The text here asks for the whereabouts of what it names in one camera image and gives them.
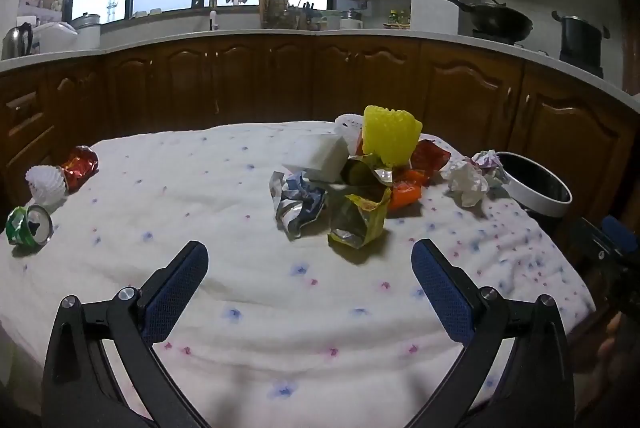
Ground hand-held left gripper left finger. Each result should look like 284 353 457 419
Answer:
41 241 211 428

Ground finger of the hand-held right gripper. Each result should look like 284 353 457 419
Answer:
600 214 640 256

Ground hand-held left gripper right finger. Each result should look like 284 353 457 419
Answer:
402 238 573 428

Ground person's right hand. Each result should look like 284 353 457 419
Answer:
597 313 627 374

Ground orange snack wrapper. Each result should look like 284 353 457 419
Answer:
387 168 431 212

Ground yellow green snack bag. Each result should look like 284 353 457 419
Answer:
327 185 392 250

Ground crumpled purple white paper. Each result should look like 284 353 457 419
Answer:
470 150 509 187

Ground red snack wrapper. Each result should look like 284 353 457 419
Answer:
409 139 452 174

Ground silver blue crumpled wrapper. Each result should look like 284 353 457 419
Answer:
270 170 329 239

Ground dark green foil wrapper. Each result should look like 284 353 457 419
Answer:
344 155 396 189

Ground red foil wrapper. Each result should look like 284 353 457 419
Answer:
61 145 100 192

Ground crushed green can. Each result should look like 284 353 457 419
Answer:
6 204 54 250

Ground yellow foam fruit net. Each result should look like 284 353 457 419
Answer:
362 105 424 169

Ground plain white box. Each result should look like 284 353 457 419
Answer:
282 133 351 183

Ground black stock pot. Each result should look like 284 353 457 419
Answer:
552 11 611 65

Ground brown wooden base cabinets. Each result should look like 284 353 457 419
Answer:
0 33 640 234

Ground black wok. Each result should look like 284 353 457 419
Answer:
431 0 534 42

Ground steel pot with lid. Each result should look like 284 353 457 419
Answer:
70 12 104 52

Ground white kitchen countertop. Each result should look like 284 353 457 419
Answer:
0 26 640 114

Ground yellow green bottles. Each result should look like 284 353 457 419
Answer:
385 9 412 30

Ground white rice cooker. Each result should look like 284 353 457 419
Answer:
30 21 79 55

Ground kitchen faucet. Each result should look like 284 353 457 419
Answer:
195 0 220 32

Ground steel kettle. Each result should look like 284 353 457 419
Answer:
1 22 34 60

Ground wooden cutting board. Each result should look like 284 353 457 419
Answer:
257 0 291 30

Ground utensil holder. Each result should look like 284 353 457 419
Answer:
287 0 317 30

